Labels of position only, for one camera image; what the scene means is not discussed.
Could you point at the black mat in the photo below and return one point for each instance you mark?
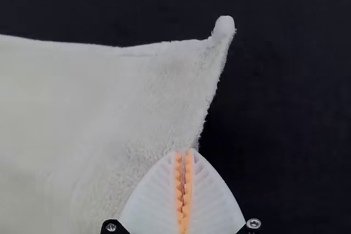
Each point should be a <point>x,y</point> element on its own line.
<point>288,80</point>

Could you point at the pale towel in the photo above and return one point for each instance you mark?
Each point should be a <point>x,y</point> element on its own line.
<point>109,124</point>

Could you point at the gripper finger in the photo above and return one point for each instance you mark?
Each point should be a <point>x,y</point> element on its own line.
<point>211,198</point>
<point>153,198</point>

